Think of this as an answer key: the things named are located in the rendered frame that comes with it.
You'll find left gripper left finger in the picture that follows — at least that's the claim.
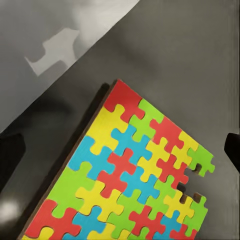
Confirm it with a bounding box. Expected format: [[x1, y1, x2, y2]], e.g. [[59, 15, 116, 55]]
[[0, 133, 26, 193]]

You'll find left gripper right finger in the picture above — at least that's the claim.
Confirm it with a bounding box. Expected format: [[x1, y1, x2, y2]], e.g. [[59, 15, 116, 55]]
[[224, 133, 240, 173]]

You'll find jigsaw puzzle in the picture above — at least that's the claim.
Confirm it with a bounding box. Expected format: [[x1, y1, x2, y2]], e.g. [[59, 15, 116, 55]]
[[17, 79, 215, 240]]

